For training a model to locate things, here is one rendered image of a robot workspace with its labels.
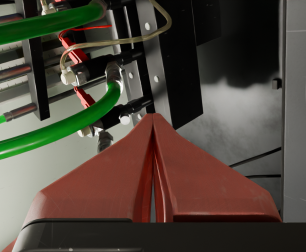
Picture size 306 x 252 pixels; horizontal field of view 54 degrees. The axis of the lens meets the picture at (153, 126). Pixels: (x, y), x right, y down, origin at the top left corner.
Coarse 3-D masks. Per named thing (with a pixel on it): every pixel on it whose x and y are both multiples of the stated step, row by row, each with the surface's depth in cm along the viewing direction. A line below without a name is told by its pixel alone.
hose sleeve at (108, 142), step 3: (102, 138) 39; (105, 138) 39; (99, 141) 38; (102, 141) 38; (105, 141) 38; (108, 141) 38; (99, 144) 38; (102, 144) 37; (105, 144) 37; (108, 144) 38; (111, 144) 39; (99, 147) 37; (102, 147) 37; (105, 147) 37; (99, 150) 36
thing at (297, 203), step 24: (288, 0) 32; (288, 24) 32; (288, 48) 34; (288, 72) 35; (288, 96) 36; (288, 120) 37; (288, 144) 38; (288, 168) 40; (288, 192) 42; (288, 216) 43
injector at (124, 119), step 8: (144, 96) 50; (120, 104) 48; (128, 104) 48; (136, 104) 49; (144, 104) 50; (112, 112) 46; (120, 112) 46; (128, 112) 47; (96, 120) 44; (104, 120) 45; (112, 120) 46; (120, 120) 45; (128, 120) 45; (104, 128) 45
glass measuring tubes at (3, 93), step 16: (80, 32) 66; (0, 48) 59; (16, 48) 61; (48, 48) 63; (64, 48) 68; (0, 64) 59; (16, 64) 61; (64, 64) 68; (16, 80) 62; (48, 80) 64; (0, 96) 59; (16, 96) 61
